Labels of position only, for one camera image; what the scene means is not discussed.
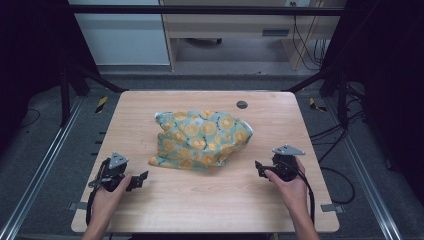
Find black horizontal frame bar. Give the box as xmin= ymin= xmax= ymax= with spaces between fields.
xmin=67 ymin=4 xmax=346 ymax=17

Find black hanging cables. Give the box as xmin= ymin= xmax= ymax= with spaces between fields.
xmin=291 ymin=1 xmax=332 ymax=72

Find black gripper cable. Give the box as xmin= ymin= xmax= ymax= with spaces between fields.
xmin=85 ymin=184 xmax=102 ymax=227
xmin=295 ymin=167 xmax=317 ymax=226

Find yellow-handled tool right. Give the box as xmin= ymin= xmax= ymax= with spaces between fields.
xmin=308 ymin=97 xmax=328 ymax=113

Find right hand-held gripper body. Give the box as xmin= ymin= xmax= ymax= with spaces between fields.
xmin=270 ymin=143 xmax=306 ymax=183

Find white cabinet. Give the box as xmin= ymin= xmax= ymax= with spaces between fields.
xmin=67 ymin=0 xmax=171 ymax=67

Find grey table edge bracket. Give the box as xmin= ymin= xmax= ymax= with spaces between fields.
xmin=67 ymin=201 xmax=89 ymax=212
xmin=320 ymin=203 xmax=345 ymax=215

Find teal cloth with orange print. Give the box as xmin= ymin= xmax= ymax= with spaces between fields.
xmin=147 ymin=110 xmax=255 ymax=173

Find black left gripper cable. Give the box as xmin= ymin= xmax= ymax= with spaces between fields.
xmin=85 ymin=184 xmax=102 ymax=227

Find thin black floor cable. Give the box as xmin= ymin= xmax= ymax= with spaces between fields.
xmin=19 ymin=107 xmax=42 ymax=130

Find aluminium floor rail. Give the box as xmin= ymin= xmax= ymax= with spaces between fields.
xmin=0 ymin=95 xmax=85 ymax=240
xmin=323 ymin=96 xmax=405 ymax=240

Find yellow-handled tool left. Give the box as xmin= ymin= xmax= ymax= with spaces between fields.
xmin=95 ymin=96 xmax=110 ymax=114

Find person's left hand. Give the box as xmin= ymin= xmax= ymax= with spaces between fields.
xmin=89 ymin=174 xmax=133 ymax=218

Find yellow-handled tool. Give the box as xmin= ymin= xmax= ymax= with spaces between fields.
xmin=95 ymin=96 xmax=110 ymax=114
xmin=308 ymin=97 xmax=328 ymax=113

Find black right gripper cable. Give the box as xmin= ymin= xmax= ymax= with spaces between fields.
xmin=295 ymin=167 xmax=317 ymax=226

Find person's right hand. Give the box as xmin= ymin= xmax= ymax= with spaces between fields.
xmin=263 ymin=156 xmax=310 ymax=214

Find black floor cables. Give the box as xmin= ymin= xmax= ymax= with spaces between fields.
xmin=309 ymin=83 xmax=368 ymax=206

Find black metal stand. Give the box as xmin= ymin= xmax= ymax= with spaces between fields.
xmin=282 ymin=63 xmax=352 ymax=130
xmin=59 ymin=59 xmax=129 ymax=128

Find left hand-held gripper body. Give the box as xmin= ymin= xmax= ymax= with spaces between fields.
xmin=88 ymin=152 xmax=130 ymax=193

